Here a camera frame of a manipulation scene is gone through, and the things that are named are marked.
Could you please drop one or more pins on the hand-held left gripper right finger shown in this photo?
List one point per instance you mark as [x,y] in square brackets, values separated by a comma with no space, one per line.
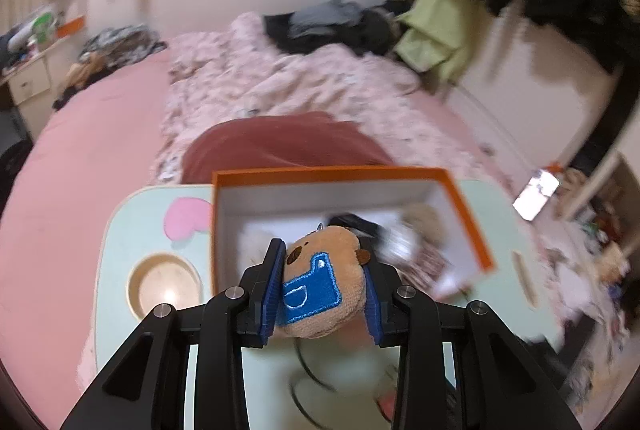
[372,310]

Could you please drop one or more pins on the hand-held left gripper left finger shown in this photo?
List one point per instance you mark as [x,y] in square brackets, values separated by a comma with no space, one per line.
[274,290]

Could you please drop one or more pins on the brown plush toy blue patch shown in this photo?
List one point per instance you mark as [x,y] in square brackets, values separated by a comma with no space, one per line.
[320,275]

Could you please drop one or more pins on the beige furry pompom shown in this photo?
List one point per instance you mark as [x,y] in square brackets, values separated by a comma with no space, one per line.
[422,217]

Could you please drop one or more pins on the orange cardboard box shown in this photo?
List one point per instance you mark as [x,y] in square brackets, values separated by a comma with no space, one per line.
[320,195]

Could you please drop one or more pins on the patterned fabric pouch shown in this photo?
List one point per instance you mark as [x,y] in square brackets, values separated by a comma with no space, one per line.
[425,262]

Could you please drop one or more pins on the black plush accessory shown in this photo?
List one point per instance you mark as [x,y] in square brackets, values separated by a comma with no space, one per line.
[360,225]

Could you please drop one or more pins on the maroon cushion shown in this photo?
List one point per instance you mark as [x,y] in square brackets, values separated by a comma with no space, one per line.
[280,144]

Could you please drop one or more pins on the mint green lap table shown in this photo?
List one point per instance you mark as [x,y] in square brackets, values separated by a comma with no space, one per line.
[130,230]

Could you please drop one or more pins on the smartphone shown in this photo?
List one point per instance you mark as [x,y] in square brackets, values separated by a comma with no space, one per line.
[537,195]

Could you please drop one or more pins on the pink floral duvet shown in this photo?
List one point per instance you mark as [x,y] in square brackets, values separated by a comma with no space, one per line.
[300,74]

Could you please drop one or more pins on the floor clutter pile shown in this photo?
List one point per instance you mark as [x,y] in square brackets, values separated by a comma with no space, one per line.
[600,260]

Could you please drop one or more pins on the pink bed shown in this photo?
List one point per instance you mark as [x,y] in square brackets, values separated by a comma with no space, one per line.
[100,129]

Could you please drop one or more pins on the pile of dark clothes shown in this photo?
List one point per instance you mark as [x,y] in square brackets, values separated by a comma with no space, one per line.
[370,29]

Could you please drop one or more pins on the white louvred wardrobe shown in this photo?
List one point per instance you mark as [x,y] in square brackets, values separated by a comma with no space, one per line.
[550,84]

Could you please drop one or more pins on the patterned clothes pile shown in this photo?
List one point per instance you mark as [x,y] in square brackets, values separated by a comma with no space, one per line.
[120,42]

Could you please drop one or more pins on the light green cloth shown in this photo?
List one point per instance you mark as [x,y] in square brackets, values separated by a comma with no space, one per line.
[435,19]

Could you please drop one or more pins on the cream nightstand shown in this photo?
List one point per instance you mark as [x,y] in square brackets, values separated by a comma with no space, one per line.
[27,82]

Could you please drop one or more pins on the orange box lid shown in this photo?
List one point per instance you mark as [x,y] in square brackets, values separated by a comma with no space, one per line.
[70,26]

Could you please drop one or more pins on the green white bottle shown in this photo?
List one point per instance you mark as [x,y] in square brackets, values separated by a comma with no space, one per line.
[42,23]

